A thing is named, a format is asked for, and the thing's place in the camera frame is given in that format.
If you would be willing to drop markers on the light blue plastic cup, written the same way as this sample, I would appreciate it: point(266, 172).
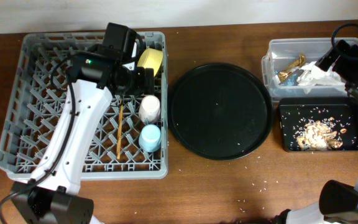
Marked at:
point(150, 138)

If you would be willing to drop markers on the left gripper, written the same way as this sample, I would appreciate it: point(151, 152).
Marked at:
point(144, 84)

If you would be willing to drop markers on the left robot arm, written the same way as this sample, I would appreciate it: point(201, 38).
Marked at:
point(95, 77)

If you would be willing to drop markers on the white paper napkin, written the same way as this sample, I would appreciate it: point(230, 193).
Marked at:
point(314, 78)

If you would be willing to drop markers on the yellow plastic bowl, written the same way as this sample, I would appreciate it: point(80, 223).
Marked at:
point(152, 59)

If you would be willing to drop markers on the clear plastic waste bin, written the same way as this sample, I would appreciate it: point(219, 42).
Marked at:
point(282, 52)

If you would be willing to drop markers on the wooden chopstick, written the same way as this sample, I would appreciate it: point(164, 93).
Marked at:
point(119, 131)

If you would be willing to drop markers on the round black serving tray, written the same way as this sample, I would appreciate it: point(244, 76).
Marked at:
point(220, 111)

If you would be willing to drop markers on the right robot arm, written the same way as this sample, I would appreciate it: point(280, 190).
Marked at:
point(338, 202)

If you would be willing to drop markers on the pink plastic cup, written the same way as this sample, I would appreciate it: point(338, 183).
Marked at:
point(149, 110)

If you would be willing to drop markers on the black rectangular waste tray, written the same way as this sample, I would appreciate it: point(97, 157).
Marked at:
point(287, 108)

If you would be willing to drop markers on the rice and nut shell scraps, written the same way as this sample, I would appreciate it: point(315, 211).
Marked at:
point(319, 129)

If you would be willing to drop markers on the grey plastic dishwasher rack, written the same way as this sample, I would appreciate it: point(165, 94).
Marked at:
point(35, 106)

